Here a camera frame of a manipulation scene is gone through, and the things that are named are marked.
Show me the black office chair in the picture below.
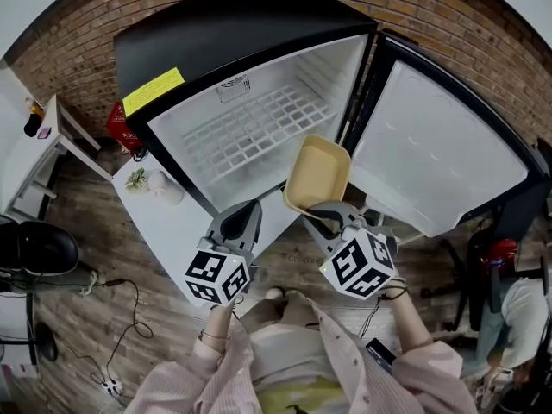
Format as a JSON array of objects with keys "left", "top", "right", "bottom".
[{"left": 420, "top": 170, "right": 552, "bottom": 334}]

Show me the white wire shelf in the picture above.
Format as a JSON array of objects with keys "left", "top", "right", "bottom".
[{"left": 180, "top": 83, "right": 340, "bottom": 179}]

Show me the black shell chair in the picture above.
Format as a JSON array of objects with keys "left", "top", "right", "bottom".
[{"left": 0, "top": 216, "right": 81, "bottom": 278}]

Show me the yellow plastic tray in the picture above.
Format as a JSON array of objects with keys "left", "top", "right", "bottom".
[{"left": 282, "top": 134, "right": 353, "bottom": 222}]

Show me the person's right forearm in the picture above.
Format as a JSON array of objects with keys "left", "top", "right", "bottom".
[{"left": 383, "top": 285, "right": 435, "bottom": 355}]

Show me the white side table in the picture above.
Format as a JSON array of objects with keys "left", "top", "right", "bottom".
[{"left": 0, "top": 94, "right": 114, "bottom": 222}]

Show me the black cloth bundle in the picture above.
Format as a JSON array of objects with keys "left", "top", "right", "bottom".
[{"left": 23, "top": 112, "right": 42, "bottom": 138}]

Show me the white cup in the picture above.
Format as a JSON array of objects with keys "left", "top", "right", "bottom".
[{"left": 147, "top": 169, "right": 185, "bottom": 206}]

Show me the red helmet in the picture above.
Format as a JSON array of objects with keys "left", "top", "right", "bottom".
[{"left": 486, "top": 238, "right": 518, "bottom": 267}]

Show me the white power strip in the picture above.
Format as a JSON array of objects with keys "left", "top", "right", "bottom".
[{"left": 99, "top": 377, "right": 124, "bottom": 396}]

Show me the red plastic basket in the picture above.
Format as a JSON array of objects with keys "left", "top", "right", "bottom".
[{"left": 105, "top": 101, "right": 146, "bottom": 159}]

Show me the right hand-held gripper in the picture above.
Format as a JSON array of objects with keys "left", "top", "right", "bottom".
[{"left": 301, "top": 199, "right": 400, "bottom": 301}]

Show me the black floor cable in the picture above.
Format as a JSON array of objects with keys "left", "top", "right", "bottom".
[{"left": 64, "top": 277, "right": 154, "bottom": 398}]

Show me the person's left forearm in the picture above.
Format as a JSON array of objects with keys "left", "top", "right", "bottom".
[{"left": 200, "top": 302, "right": 242, "bottom": 353}]

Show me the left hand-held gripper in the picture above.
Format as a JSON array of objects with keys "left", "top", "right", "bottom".
[{"left": 184, "top": 199, "right": 264, "bottom": 309}]

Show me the white rectangular table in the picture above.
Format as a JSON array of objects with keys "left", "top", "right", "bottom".
[{"left": 111, "top": 158, "right": 303, "bottom": 309}]

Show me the black mini fridge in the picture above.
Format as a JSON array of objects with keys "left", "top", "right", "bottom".
[{"left": 112, "top": 0, "right": 552, "bottom": 239}]

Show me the black pole stand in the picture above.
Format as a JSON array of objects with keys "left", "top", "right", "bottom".
[{"left": 0, "top": 291, "right": 60, "bottom": 364}]

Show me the small potted plant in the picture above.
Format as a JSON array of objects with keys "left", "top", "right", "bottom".
[{"left": 124, "top": 166, "right": 148, "bottom": 193}]

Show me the dark blue phone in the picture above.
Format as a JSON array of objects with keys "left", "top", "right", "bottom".
[{"left": 365, "top": 337, "right": 397, "bottom": 375}]

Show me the person's body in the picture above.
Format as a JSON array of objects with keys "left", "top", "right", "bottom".
[{"left": 124, "top": 289, "right": 475, "bottom": 414}]

